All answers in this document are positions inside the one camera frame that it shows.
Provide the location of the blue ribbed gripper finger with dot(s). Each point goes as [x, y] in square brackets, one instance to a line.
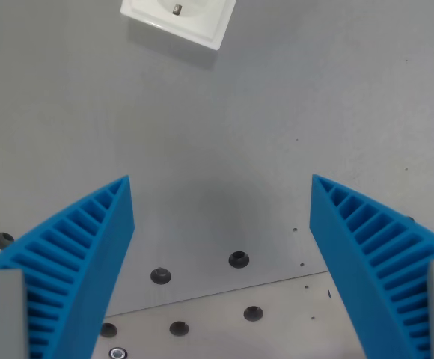
[90, 254]
[351, 254]

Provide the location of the silver hex socket bolt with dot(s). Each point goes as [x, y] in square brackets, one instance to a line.
[118, 352]

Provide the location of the dark countersunk screw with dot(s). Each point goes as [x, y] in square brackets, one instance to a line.
[109, 330]

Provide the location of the light grey metal plate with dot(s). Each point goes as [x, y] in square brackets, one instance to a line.
[217, 329]

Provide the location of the white wall socket box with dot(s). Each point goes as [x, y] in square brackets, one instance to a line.
[202, 22]

